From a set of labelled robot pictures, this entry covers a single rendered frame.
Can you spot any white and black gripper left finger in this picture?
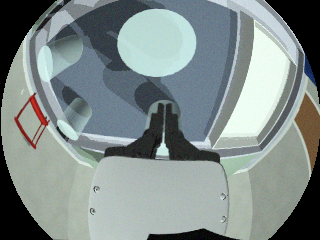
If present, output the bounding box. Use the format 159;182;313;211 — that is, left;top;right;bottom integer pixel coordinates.
104;103;164;159

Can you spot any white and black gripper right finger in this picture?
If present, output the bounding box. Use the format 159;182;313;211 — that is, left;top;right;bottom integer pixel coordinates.
164;103;220;163

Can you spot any clear glass jar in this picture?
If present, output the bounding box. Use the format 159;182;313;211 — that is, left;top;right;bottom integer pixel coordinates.
57;98;92;140
117;9;196;77
144;100;184;156
38;35;83;82

